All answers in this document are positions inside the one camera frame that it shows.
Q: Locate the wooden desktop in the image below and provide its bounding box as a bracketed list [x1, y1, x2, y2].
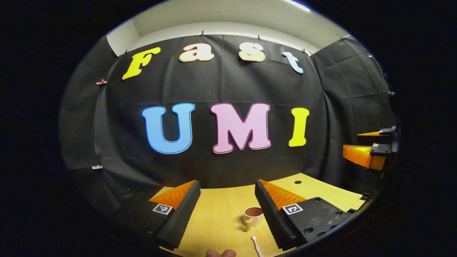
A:
[150, 173, 368, 257]

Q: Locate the black backdrop cloth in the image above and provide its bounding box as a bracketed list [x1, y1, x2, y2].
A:
[59, 34, 398, 229]

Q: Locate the beige cup with wooden handle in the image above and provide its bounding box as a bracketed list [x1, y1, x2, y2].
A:
[243, 206, 265, 232]

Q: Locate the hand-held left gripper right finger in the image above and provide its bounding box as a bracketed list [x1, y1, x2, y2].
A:
[254, 179, 354, 251]

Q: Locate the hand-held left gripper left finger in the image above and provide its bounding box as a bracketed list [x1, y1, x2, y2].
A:
[116, 180, 201, 251]

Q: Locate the white toothbrush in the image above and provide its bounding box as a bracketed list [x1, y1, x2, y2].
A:
[251, 236, 265, 257]

